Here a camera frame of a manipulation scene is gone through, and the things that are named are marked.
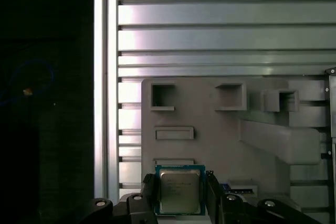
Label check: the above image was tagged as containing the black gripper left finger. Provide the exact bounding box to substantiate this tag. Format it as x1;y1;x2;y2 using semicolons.
78;173;162;224

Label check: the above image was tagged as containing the grey parts rack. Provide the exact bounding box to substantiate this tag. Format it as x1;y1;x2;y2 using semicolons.
141;76;329;224

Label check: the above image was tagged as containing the silver CPU green edge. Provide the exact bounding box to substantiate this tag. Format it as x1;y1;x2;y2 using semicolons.
154;164;207;216

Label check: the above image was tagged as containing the blue floor cable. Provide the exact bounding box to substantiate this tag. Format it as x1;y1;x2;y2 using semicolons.
0;60;58;107

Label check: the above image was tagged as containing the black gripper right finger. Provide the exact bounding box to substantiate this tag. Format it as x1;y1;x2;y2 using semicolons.
205;170;305;224

